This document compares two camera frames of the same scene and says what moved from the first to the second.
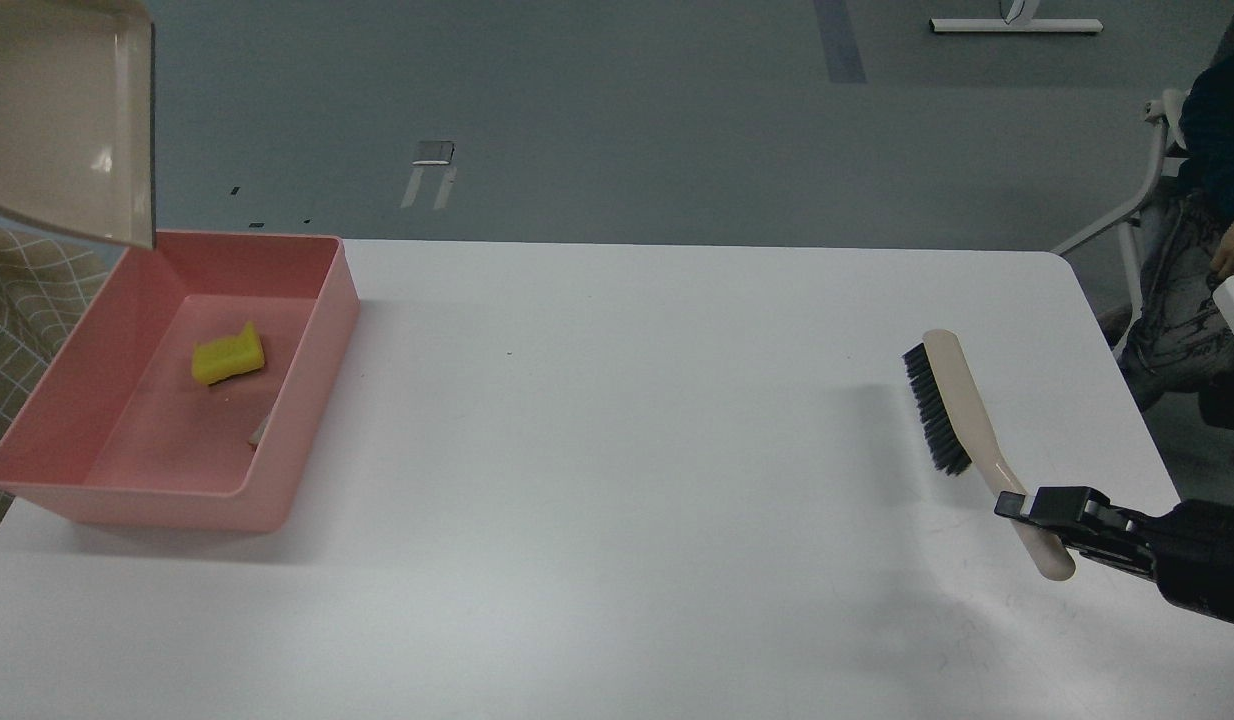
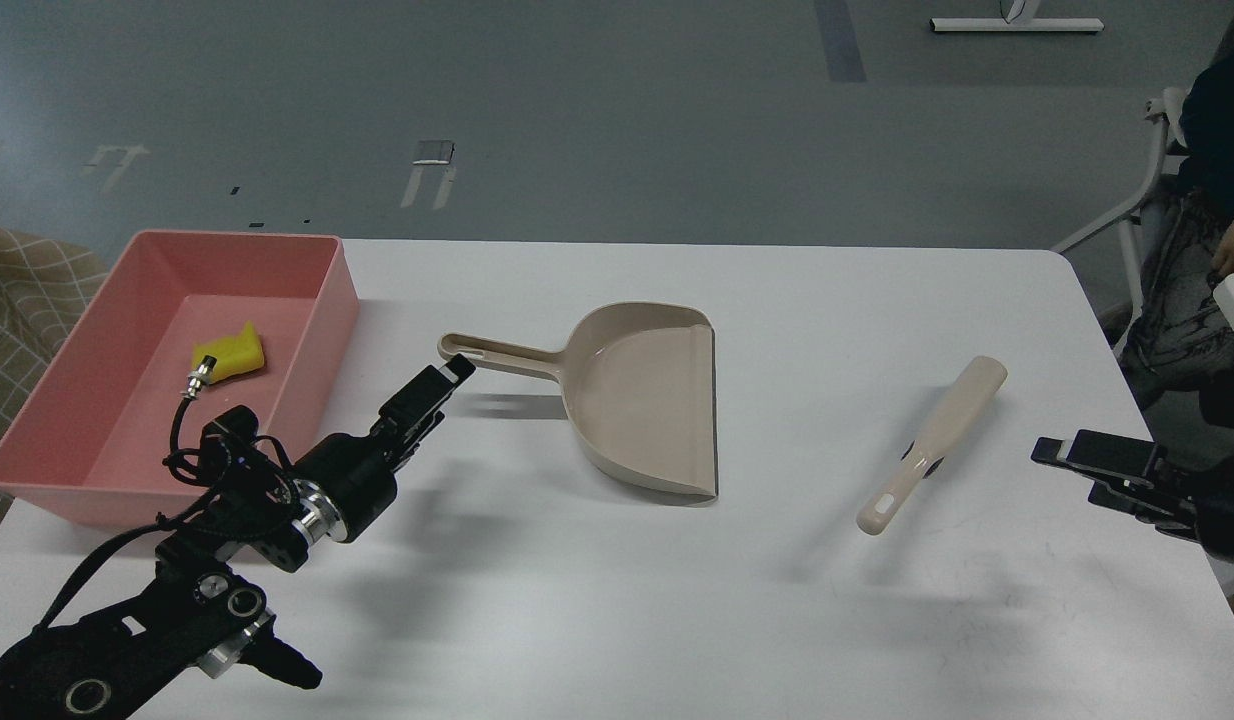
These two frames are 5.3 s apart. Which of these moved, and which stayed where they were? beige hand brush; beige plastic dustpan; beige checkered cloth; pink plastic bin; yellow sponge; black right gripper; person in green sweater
Moved: black right gripper; beige hand brush; beige plastic dustpan
Stayed: pink plastic bin; yellow sponge; person in green sweater; beige checkered cloth
